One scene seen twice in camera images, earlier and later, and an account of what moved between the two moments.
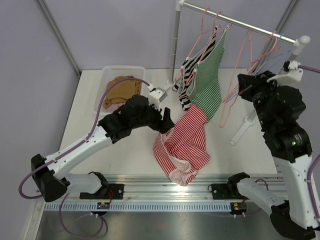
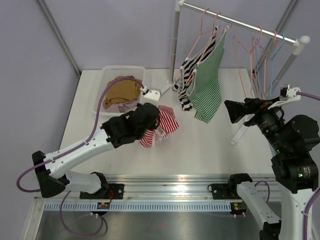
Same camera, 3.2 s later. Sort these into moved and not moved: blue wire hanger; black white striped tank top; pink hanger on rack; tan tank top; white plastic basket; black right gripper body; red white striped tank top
Moved: red white striped tank top; blue wire hanger; black right gripper body
Not moved: tan tank top; black white striped tank top; white plastic basket; pink hanger on rack
